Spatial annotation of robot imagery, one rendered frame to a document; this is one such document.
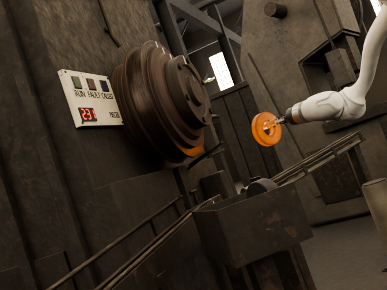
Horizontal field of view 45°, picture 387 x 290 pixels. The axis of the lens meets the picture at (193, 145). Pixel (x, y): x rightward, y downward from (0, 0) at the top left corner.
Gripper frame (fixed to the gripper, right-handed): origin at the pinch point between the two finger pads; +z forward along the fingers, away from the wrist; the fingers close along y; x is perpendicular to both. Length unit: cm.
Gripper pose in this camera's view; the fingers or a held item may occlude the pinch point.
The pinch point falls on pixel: (265, 125)
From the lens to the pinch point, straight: 212.3
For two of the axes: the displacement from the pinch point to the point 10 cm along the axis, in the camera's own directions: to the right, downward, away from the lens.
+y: 7.9, -2.4, 5.7
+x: -3.0, -9.5, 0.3
